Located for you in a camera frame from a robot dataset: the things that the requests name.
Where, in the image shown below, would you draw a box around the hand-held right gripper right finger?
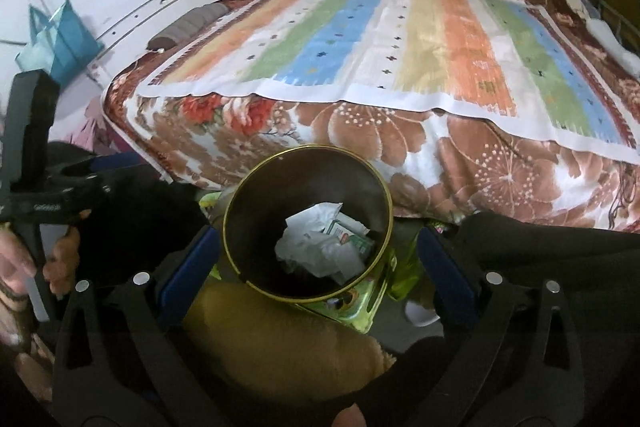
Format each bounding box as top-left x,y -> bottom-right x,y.
417,227 -> 586,427

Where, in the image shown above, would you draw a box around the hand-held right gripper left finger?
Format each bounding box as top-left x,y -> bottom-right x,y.
52,227 -> 221,427

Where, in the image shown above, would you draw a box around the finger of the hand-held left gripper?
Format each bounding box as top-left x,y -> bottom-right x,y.
65,154 -> 151,192

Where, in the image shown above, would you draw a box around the white medicine box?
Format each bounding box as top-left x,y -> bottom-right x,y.
325,219 -> 376,258

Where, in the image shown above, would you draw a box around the white tissue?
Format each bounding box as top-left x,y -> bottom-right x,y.
275,232 -> 366,285

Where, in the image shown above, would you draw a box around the brown bin with gold rim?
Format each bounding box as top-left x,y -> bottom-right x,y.
222,146 -> 393,305

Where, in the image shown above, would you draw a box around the person's left forearm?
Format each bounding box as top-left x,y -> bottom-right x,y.
0,294 -> 56,408

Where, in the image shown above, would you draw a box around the person's left hand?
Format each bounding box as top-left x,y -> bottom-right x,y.
0,227 -> 81,299

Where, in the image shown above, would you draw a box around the dark pink cloth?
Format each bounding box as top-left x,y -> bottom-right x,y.
67,102 -> 131,155

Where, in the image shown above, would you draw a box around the teal bag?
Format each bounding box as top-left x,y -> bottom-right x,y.
15,0 -> 103,82

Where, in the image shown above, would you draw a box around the person's black trousers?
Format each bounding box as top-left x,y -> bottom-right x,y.
45,142 -> 640,427

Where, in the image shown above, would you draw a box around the grey ribbed pillow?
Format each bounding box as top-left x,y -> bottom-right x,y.
150,2 -> 228,52

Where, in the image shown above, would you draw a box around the brown floral blanket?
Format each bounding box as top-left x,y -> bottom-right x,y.
102,0 -> 640,233

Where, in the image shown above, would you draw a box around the striped colourful mat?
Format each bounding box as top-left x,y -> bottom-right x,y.
137,0 -> 640,152

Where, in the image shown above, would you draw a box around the white folded cloth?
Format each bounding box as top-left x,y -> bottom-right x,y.
587,19 -> 640,72

